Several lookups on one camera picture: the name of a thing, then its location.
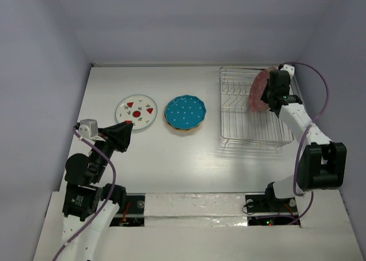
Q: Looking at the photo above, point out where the clear wire dish rack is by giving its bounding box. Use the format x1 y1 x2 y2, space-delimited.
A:
219 66 294 148

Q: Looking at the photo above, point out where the yellow dotted plate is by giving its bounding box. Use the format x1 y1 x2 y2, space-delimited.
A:
164 116 202 137

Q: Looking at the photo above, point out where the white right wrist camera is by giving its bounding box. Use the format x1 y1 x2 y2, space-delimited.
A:
278 64 295 79

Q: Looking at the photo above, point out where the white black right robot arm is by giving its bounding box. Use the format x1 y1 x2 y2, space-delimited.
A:
261 64 347 211

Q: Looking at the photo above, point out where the pink plate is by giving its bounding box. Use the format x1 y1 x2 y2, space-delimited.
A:
264 66 278 73

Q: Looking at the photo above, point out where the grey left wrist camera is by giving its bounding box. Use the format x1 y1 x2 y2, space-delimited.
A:
78 119 99 140

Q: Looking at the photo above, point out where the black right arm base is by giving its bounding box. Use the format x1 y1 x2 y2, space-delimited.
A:
244 194 297 215

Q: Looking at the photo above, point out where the white watermelon pattern plate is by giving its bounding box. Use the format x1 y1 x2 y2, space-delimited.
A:
115 94 158 131

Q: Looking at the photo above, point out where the maroon dotted plate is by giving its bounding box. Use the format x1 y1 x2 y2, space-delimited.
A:
248 70 269 112

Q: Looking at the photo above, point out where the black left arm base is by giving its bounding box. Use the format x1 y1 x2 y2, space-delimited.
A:
109 194 145 227

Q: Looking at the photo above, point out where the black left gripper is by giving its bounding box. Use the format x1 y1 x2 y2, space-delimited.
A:
91 120 133 180

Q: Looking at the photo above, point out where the blue dotted plate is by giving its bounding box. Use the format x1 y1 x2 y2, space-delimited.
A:
164 95 206 131

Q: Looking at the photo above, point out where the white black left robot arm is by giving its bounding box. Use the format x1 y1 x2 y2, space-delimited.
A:
53 119 133 260

